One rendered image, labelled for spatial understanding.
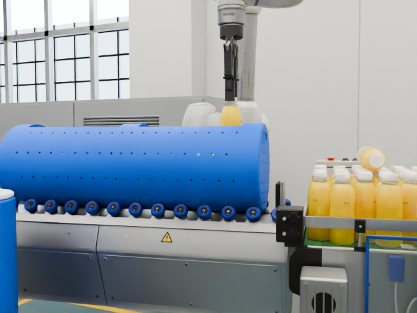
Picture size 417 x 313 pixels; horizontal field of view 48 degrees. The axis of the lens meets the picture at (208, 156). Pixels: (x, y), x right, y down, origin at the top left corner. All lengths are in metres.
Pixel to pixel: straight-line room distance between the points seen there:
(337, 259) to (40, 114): 3.01
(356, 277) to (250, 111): 1.01
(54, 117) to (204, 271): 2.56
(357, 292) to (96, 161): 0.85
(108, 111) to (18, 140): 1.85
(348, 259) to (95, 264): 0.78
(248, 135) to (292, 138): 2.81
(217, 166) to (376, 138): 2.81
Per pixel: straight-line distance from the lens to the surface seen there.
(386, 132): 4.07
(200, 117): 2.05
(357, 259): 1.30
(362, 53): 4.14
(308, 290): 1.19
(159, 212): 1.47
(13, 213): 1.43
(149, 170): 1.44
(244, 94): 2.09
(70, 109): 3.71
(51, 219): 1.64
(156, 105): 3.27
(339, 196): 1.31
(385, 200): 1.32
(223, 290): 1.49
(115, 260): 1.55
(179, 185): 1.42
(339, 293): 1.19
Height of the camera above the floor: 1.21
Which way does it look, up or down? 3 degrees down
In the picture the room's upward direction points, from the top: straight up
